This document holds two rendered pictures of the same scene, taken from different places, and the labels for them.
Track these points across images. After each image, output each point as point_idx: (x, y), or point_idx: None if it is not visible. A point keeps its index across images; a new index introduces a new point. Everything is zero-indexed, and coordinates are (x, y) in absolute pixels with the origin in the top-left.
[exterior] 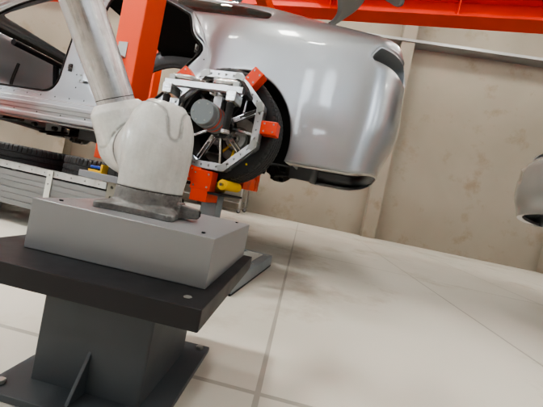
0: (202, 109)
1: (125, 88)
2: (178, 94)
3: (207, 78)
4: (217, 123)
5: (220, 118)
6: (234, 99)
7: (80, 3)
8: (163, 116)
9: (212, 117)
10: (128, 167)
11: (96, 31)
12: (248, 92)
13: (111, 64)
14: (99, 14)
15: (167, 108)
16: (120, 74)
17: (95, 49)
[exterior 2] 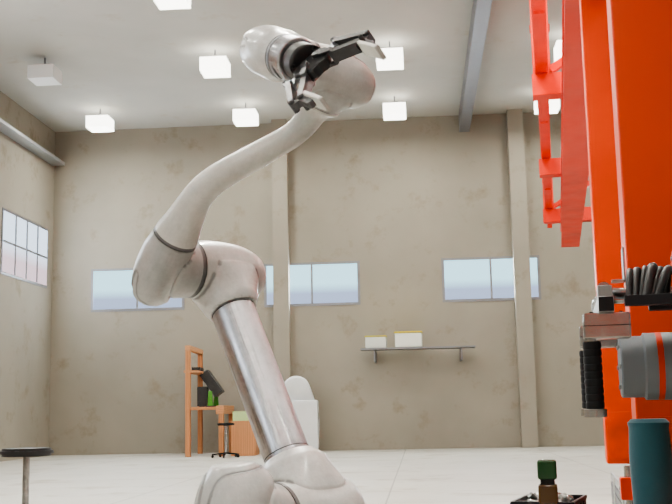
0: (619, 362)
1: (273, 442)
2: (615, 339)
3: None
4: (661, 381)
5: (664, 365)
6: (584, 335)
7: (232, 370)
8: (199, 488)
9: (623, 376)
10: None
11: (243, 392)
12: (629, 296)
13: (257, 420)
14: (244, 371)
15: (206, 476)
16: (267, 428)
17: (247, 411)
